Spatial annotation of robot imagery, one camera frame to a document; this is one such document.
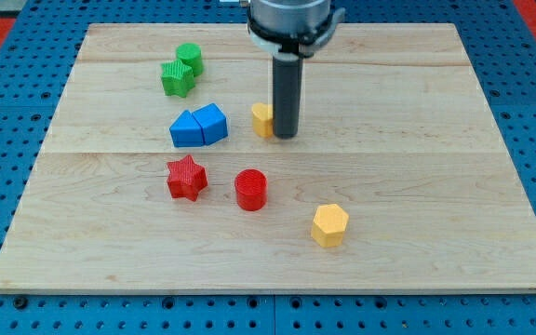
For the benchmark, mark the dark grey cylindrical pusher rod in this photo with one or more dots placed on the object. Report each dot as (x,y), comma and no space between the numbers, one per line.
(287,89)

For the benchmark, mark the yellow heart block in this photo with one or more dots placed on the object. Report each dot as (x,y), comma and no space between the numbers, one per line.
(262,119)

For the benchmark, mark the blue pentagon block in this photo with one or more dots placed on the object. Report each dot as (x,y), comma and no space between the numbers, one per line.
(213,123)

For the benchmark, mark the green cylinder block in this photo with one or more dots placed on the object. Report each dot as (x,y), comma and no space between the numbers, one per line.
(191,55)

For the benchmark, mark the green star block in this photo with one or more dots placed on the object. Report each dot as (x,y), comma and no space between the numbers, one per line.
(177,78)

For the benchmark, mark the blue triangular block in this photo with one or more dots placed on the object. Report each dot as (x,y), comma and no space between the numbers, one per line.
(186,132)

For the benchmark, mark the red cylinder block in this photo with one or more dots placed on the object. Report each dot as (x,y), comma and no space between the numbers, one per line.
(251,189)

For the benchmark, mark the light wooden board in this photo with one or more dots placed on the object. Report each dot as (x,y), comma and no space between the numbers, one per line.
(395,129)

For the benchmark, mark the red star block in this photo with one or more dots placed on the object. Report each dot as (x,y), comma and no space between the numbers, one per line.
(186,178)

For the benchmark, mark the yellow hexagon block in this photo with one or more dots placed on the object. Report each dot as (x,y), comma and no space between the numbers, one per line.
(329,225)

